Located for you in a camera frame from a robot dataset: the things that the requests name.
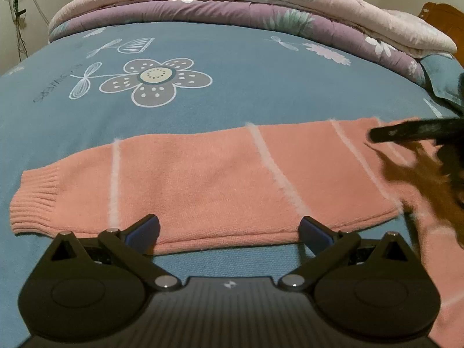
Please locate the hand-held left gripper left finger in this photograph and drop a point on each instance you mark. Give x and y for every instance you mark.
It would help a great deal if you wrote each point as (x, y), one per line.
(143, 232)

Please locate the pink floral quilt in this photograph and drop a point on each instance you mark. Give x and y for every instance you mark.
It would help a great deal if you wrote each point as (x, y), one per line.
(326, 0)

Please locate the pink striped knit sweater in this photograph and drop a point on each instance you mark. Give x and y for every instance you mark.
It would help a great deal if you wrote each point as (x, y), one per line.
(224, 181)

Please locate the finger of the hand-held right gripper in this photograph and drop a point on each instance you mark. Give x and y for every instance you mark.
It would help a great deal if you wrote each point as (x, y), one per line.
(409, 131)

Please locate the wooden headboard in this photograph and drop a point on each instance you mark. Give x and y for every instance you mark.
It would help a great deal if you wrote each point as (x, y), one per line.
(444, 16)

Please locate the teal floral bedsheet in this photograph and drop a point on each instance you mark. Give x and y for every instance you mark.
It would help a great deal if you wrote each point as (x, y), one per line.
(253, 87)

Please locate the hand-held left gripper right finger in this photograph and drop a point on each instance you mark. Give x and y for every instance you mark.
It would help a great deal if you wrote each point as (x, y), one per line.
(316, 235)

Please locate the teal pillow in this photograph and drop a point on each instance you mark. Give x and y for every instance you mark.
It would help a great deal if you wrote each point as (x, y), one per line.
(444, 76)

